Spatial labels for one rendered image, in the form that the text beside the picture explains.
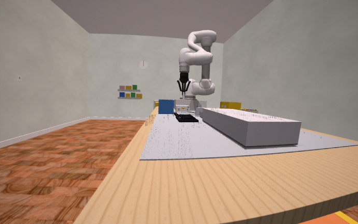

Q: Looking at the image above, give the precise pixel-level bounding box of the black multi-well assay plate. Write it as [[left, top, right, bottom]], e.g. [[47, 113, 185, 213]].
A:
[[179, 115, 195, 120]]

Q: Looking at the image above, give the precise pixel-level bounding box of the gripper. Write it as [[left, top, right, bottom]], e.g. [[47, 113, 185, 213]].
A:
[[177, 72, 191, 99]]

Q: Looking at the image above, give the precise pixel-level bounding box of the yellow open-top bin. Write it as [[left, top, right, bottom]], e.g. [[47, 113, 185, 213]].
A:
[[220, 102, 241, 110]]

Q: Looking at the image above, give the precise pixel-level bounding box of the blue open bin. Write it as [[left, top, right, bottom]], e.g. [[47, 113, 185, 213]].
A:
[[158, 100, 174, 114]]

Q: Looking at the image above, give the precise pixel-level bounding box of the grey bench mat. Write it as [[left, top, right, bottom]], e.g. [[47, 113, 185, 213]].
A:
[[139, 110, 358, 161]]

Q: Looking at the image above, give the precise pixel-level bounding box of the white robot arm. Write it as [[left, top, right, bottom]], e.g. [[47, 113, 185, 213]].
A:
[[179, 30, 216, 100]]

